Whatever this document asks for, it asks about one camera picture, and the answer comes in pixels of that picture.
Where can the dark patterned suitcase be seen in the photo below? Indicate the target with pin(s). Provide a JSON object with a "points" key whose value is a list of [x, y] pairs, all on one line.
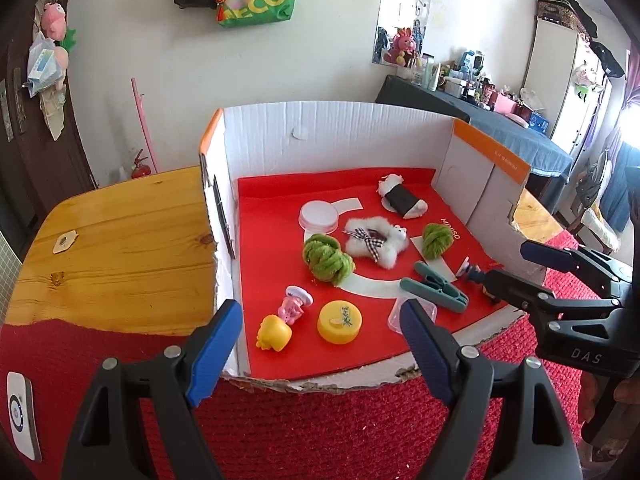
{"points": [[555, 12]]}

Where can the small doll figure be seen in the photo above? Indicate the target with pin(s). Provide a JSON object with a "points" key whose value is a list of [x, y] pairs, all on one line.
{"points": [[472, 272]]}

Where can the orange cardboard box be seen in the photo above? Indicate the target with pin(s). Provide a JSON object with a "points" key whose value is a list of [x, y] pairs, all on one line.
{"points": [[320, 135]]}

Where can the white fluffy scrunchie with bow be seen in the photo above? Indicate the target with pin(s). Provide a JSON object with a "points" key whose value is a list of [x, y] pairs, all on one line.
{"points": [[395, 247]]}

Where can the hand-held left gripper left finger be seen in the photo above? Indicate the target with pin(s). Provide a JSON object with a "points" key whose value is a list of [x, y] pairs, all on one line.
{"points": [[215, 355]]}

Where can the table with blue cloth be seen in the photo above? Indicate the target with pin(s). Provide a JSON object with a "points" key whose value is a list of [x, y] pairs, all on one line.
{"points": [[520, 150]]}

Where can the white handheld device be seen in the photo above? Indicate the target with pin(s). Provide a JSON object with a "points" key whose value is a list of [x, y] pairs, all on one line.
{"points": [[22, 415]]}

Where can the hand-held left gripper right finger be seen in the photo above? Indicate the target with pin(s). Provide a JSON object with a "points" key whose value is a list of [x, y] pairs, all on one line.
{"points": [[425, 355]]}

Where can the yellow round lid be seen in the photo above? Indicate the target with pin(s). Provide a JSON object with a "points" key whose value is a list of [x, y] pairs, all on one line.
{"points": [[340, 322]]}

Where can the black bag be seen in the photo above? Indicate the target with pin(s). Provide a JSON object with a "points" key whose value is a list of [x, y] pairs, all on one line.
{"points": [[607, 57]]}

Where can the large green yarn scrunchie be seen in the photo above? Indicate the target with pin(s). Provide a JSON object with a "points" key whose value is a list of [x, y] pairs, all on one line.
{"points": [[327, 257]]}

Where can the pink bunny plush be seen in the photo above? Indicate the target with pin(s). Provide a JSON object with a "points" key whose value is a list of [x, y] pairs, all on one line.
{"points": [[402, 46]]}

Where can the white plastic bag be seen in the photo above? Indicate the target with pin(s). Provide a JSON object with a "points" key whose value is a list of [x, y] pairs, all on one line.
{"points": [[531, 99]]}

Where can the purple curtain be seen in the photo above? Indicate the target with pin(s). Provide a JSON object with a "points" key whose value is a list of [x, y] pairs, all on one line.
{"points": [[631, 85]]}

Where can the hanging beige cloth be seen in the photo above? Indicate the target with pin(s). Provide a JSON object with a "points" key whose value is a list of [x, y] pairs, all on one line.
{"points": [[54, 115]]}

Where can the pink and yellow toy figure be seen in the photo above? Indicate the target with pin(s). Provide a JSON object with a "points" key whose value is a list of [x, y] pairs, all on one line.
{"points": [[274, 335]]}

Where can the rice ball plush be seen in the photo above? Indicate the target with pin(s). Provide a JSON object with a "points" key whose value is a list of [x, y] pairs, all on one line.
{"points": [[402, 197]]}

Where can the pink plush toy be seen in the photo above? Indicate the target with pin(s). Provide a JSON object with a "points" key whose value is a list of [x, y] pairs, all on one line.
{"points": [[54, 20]]}

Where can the blue tissue box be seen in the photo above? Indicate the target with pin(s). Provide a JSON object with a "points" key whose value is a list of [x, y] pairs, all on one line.
{"points": [[537, 123]]}

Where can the white and green hanging plush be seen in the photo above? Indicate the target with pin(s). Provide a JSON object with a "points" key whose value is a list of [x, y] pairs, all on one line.
{"points": [[586, 80]]}

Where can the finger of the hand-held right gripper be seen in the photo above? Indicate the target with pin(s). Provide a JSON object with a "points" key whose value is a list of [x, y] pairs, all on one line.
{"points": [[515, 292], [575, 262]]}

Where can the clear plastic bag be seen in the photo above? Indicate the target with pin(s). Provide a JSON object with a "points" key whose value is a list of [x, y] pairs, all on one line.
{"points": [[45, 67]]}

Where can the red knitted mat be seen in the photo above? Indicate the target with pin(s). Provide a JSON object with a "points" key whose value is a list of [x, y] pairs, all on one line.
{"points": [[300, 435]]}

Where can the pink stick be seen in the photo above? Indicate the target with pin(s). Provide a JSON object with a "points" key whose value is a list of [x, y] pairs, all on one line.
{"points": [[145, 125]]}

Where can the peach plush with green leaves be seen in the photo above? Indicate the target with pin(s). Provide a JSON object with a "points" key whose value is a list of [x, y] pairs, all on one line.
{"points": [[67, 47]]}

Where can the red fire extinguisher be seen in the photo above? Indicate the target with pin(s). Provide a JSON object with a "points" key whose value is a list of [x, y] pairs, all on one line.
{"points": [[140, 167]]}

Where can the white wardrobe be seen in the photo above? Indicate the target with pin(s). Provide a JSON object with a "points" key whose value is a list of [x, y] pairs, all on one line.
{"points": [[550, 80]]}

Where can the chair with hanging bags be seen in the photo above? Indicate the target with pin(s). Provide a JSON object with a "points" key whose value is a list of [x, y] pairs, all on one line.
{"points": [[597, 200]]}

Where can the small green yarn scrunchie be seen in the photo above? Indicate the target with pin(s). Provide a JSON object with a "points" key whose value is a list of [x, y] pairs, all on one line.
{"points": [[436, 241]]}

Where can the person's right hand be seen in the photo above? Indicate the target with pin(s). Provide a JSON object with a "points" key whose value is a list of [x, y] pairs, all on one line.
{"points": [[590, 400]]}

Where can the dark wooden door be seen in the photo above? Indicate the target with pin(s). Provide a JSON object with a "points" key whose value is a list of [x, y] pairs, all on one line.
{"points": [[40, 170]]}

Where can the beige tag sticker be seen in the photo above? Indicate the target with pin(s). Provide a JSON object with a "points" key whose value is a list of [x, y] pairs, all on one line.
{"points": [[65, 241]]}

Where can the clear plastic box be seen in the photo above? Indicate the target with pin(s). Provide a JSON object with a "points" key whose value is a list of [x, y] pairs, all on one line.
{"points": [[396, 317]]}

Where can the cluster of cosmetics bottles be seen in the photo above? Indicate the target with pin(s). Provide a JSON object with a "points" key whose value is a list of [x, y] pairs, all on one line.
{"points": [[450, 80]]}

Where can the pink box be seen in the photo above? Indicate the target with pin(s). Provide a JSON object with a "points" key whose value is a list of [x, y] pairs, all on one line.
{"points": [[505, 106]]}

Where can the teal clip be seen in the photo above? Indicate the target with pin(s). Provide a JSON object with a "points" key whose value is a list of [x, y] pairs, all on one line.
{"points": [[435, 290]]}

